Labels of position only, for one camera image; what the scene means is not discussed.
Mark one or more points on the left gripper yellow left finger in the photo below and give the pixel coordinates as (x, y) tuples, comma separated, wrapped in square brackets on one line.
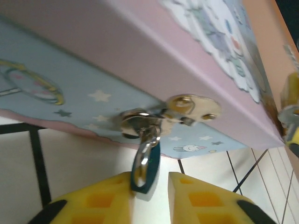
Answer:
[(98, 200)]

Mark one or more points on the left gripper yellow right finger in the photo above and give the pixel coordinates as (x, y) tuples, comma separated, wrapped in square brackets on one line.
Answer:
[(205, 200)]

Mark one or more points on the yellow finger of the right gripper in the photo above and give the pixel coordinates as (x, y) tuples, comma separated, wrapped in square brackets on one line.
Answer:
[(293, 141), (290, 89)]

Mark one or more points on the small grey metal key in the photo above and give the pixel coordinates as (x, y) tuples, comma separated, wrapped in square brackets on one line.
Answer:
[(288, 115)]

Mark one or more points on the blue padlock with silver shackle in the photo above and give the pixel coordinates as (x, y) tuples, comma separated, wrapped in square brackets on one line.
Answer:
[(148, 163)]

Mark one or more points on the pastel cartoon tin box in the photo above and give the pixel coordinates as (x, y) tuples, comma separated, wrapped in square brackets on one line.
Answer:
[(116, 58)]

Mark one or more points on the silver metal box hasp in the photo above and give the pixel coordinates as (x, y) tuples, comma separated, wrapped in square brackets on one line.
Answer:
[(187, 108)]

